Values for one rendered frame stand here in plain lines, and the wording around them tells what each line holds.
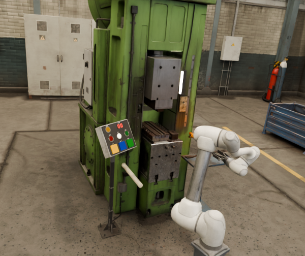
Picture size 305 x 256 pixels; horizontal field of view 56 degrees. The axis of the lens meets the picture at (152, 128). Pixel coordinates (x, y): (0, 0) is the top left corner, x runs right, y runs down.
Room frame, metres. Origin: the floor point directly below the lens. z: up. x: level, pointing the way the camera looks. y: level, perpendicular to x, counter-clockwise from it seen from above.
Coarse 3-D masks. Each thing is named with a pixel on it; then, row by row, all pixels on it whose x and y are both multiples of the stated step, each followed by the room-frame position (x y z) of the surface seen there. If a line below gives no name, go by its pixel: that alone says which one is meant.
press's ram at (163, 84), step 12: (156, 60) 2.73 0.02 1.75; (168, 60) 2.79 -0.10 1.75; (180, 60) 2.85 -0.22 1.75; (156, 72) 2.73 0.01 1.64; (168, 72) 2.79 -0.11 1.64; (156, 84) 2.74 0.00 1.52; (168, 84) 2.80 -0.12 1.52; (144, 96) 2.85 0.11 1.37; (156, 96) 2.74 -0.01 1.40; (168, 96) 2.81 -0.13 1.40
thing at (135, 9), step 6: (132, 6) 2.72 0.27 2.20; (132, 12) 2.72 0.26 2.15; (132, 24) 2.74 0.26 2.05; (132, 30) 2.74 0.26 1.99; (132, 36) 2.74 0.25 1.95; (132, 42) 2.74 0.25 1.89; (132, 48) 2.74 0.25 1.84; (132, 54) 2.74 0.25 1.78; (132, 60) 2.74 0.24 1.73; (126, 102) 2.74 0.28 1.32; (126, 156) 2.76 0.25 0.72; (126, 174) 2.72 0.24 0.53
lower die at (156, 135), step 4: (144, 124) 3.06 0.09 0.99; (148, 124) 3.04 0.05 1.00; (152, 124) 3.05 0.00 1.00; (156, 124) 3.09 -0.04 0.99; (144, 128) 2.97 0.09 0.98; (148, 128) 2.95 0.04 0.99; (152, 128) 2.95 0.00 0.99; (160, 128) 2.98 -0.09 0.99; (144, 132) 2.90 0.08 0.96; (148, 132) 2.85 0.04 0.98; (152, 132) 2.84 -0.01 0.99; (156, 132) 2.84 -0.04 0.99; (164, 132) 2.86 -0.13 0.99; (152, 136) 2.74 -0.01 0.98; (156, 136) 2.76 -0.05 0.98; (160, 136) 2.78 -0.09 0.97; (164, 136) 2.81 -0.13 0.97; (168, 136) 2.83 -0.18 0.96; (152, 140) 2.74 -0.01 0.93; (156, 140) 2.76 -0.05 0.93; (160, 140) 2.78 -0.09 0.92; (164, 140) 2.81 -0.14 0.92
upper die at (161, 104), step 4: (144, 100) 2.95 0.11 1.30; (148, 100) 2.87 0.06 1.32; (152, 100) 2.79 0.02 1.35; (156, 100) 2.74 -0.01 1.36; (160, 100) 2.76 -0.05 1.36; (164, 100) 2.79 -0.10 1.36; (168, 100) 2.81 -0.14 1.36; (172, 100) 2.83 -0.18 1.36; (148, 104) 2.86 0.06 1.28; (152, 104) 2.78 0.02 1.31; (156, 104) 2.74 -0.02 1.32; (160, 104) 2.77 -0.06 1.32; (164, 104) 2.79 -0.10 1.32; (168, 104) 2.81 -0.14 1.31; (156, 108) 2.75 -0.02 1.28; (160, 108) 2.77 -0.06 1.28; (164, 108) 2.79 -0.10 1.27; (168, 108) 2.81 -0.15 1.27
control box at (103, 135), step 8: (96, 128) 2.33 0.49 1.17; (104, 128) 2.33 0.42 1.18; (112, 128) 2.39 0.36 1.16; (120, 128) 2.46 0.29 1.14; (128, 128) 2.53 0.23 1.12; (104, 136) 2.28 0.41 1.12; (112, 136) 2.34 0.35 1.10; (128, 136) 2.48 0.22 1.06; (104, 144) 2.27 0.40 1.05; (112, 144) 2.30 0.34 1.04; (104, 152) 2.27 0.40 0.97; (120, 152) 2.32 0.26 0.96
